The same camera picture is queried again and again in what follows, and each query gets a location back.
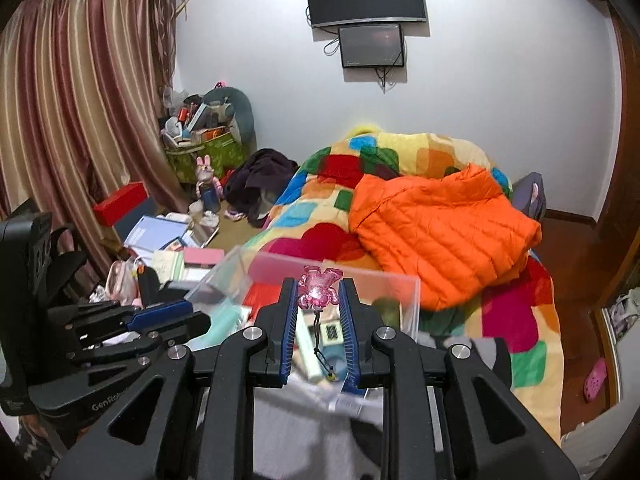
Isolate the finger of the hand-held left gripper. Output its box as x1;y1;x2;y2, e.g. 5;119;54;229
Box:
47;299;195;342
65;311;212;366

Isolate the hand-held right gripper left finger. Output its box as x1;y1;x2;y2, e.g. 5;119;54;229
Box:
50;276;301;480

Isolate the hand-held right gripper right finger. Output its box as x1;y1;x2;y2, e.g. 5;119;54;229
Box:
337;277;583;480

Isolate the pink bear charm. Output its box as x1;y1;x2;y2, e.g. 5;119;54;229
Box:
297;265;346;383

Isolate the clear plastic box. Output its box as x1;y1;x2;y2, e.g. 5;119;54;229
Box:
187;247;421;357

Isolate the person's left forearm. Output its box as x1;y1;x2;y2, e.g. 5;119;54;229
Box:
10;410;67;480

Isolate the white dotted small box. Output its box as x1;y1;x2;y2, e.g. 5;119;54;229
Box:
320;322;346;346

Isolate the black flat case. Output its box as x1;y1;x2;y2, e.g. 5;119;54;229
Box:
137;267;172;306

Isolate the red flat packet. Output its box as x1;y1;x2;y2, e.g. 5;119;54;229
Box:
245;282;281;322

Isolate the black office chair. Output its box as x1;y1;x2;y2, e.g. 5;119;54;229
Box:
50;224;92;302

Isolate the pale green book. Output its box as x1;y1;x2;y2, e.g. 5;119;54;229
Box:
150;250;187;282

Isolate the pink bag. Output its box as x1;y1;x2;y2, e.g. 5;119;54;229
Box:
107;260;139;307

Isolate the white flat packet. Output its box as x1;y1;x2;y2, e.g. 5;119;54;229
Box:
325;380;386;417

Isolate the pink book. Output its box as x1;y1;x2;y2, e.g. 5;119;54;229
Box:
182;247;226;269

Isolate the white blue book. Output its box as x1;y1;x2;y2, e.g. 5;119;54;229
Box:
124;216;194;262

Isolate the grey blue box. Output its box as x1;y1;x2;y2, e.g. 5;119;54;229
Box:
115;197;162;244

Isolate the colourful patchwork blanket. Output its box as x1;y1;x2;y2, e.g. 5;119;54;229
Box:
245;130;567;442

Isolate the red box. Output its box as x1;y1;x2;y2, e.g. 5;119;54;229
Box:
93;181;151;229

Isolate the pink rabbit toy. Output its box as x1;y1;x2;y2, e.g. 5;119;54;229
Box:
192;155;224;214

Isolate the orange puffer jacket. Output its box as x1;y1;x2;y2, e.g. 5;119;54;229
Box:
348;164;544;312

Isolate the dark clothes pile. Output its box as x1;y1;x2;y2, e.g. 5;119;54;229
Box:
222;148;301;229

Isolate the green storage bag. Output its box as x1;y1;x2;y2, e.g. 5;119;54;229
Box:
162;135;246;189

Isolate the striped brown curtain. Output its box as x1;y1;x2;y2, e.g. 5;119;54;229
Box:
0;0;182;292

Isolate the grey curved pillow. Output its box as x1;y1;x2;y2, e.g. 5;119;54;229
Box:
202;87;257;149

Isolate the purple bag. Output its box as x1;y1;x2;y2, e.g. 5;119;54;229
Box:
510;171;549;222

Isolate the pink clog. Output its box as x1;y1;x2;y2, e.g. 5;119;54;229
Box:
582;357;609;404

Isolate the wooden door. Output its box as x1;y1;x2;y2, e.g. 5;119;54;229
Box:
595;10;640;311

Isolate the black monitor cable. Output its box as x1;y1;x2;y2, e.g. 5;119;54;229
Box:
375;65;397;94

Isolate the small wall monitor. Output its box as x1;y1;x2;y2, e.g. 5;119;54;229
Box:
338;24;406;69

